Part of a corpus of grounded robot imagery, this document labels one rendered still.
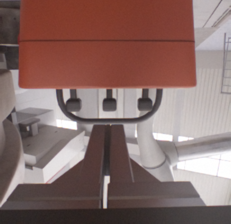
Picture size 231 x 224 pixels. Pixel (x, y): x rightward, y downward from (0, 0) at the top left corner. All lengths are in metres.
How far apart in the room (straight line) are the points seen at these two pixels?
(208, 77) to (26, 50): 13.45
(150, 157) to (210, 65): 12.93
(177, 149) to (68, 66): 0.77
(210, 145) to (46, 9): 0.86
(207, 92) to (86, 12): 13.54
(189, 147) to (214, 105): 13.09
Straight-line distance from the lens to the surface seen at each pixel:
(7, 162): 1.55
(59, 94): 0.32
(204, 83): 13.56
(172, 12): 0.20
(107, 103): 0.25
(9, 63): 1.44
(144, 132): 0.64
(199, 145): 0.91
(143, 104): 0.26
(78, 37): 0.18
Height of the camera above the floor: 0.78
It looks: 15 degrees up
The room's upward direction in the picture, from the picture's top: 180 degrees clockwise
